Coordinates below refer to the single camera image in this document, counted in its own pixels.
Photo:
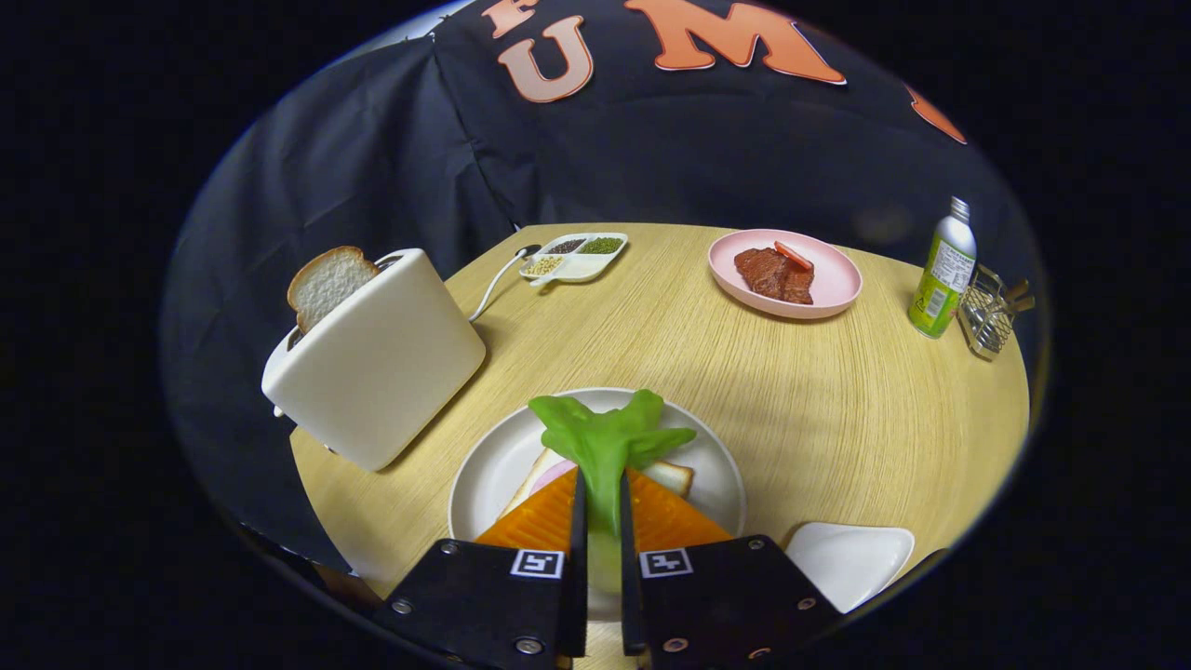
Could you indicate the white toaster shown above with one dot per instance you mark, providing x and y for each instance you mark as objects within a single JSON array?
[{"x": 381, "y": 363}]

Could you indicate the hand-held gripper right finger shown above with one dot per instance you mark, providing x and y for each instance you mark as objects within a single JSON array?
[{"x": 631, "y": 596}]

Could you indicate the white square plate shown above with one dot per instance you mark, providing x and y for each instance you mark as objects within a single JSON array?
[{"x": 847, "y": 563}]

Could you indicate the pink plate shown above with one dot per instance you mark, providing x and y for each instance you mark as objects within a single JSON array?
[{"x": 837, "y": 279}]

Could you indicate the white round plate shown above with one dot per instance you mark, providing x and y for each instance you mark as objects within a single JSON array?
[{"x": 493, "y": 465}]

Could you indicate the toasted bread slice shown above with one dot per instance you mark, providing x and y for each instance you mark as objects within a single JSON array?
[{"x": 326, "y": 284}]

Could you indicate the white divided tray of beans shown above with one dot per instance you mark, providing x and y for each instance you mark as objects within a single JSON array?
[{"x": 582, "y": 268}]

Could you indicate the green bottle with white cap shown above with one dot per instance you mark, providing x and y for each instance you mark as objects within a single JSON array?
[{"x": 940, "y": 279}]

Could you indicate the pink ham slice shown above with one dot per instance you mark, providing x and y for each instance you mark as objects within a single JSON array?
[{"x": 554, "y": 475}]

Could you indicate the red meat slice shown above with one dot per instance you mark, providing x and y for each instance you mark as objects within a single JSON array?
[{"x": 768, "y": 274}]

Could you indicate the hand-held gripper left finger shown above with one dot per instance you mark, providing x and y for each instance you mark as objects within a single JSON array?
[{"x": 577, "y": 577}]

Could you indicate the green lettuce leaf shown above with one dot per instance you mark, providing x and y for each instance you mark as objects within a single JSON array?
[{"x": 595, "y": 447}]

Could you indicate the black backdrop cloth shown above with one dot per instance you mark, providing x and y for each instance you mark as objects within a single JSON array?
[{"x": 372, "y": 167}]

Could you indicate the white bread slice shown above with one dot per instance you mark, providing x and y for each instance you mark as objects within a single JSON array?
[{"x": 675, "y": 476}]

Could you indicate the pink sausage slice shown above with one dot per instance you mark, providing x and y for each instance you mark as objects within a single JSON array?
[{"x": 794, "y": 255}]

